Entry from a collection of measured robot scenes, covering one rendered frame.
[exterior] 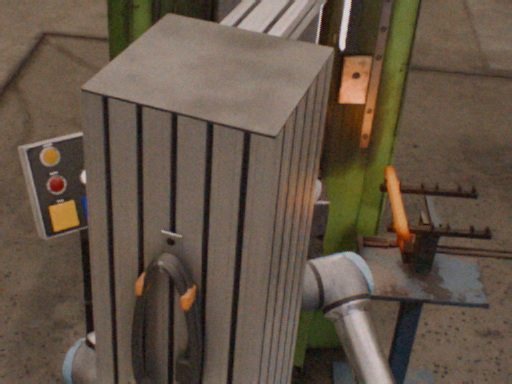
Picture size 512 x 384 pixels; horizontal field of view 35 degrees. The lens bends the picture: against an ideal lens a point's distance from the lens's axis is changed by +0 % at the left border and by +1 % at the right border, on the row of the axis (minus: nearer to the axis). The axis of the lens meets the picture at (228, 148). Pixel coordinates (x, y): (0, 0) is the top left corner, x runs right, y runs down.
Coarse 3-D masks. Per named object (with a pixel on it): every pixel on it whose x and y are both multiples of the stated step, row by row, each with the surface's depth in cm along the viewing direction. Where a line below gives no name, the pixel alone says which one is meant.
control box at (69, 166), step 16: (32, 144) 234; (48, 144) 236; (64, 144) 238; (80, 144) 240; (32, 160) 234; (64, 160) 238; (80, 160) 240; (32, 176) 234; (48, 176) 236; (64, 176) 238; (80, 176) 240; (32, 192) 236; (48, 192) 236; (64, 192) 238; (80, 192) 240; (32, 208) 241; (80, 208) 241; (48, 224) 236; (80, 224) 241
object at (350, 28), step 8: (352, 0) 244; (360, 0) 244; (352, 8) 246; (360, 8) 246; (344, 16) 250; (352, 16) 247; (344, 24) 250; (352, 24) 249; (344, 32) 251; (352, 32) 250; (344, 40) 252; (352, 40) 252; (344, 48) 253; (352, 48) 253
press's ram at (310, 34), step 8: (216, 0) 238; (224, 0) 230; (232, 0) 230; (240, 0) 231; (216, 8) 238; (224, 8) 232; (232, 8) 232; (320, 8) 234; (216, 16) 238; (224, 16) 233; (312, 24) 236; (304, 32) 237; (312, 32) 238; (304, 40) 239; (312, 40) 239
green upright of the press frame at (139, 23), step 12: (132, 0) 243; (144, 0) 243; (168, 0) 244; (180, 0) 244; (192, 0) 245; (132, 12) 245; (144, 12) 246; (168, 12) 246; (180, 12) 246; (192, 12) 247; (204, 12) 247; (132, 24) 248; (144, 24) 248; (132, 36) 250
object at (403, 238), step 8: (392, 168) 270; (392, 176) 266; (392, 184) 262; (392, 192) 259; (392, 200) 255; (400, 200) 255; (392, 208) 255; (400, 208) 252; (400, 216) 248; (400, 224) 245; (400, 232) 242; (408, 232) 242; (400, 240) 240; (408, 240) 237; (400, 248) 240; (408, 248) 234; (408, 256) 233
